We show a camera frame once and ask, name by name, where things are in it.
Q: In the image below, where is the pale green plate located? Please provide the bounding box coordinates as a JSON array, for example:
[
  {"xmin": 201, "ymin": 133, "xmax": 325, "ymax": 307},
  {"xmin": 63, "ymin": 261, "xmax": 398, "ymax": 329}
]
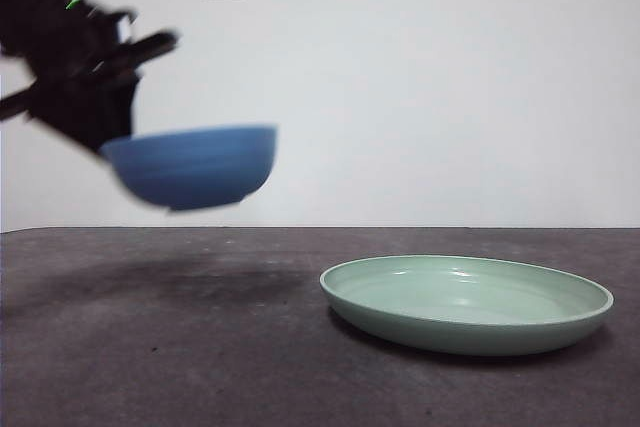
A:
[{"xmin": 319, "ymin": 254, "xmax": 615, "ymax": 358}]

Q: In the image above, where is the blue ribbed bowl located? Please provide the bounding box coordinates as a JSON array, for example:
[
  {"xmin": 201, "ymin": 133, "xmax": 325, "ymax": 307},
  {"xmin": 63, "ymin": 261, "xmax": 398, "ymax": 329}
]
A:
[{"xmin": 99, "ymin": 124, "xmax": 279, "ymax": 214}]

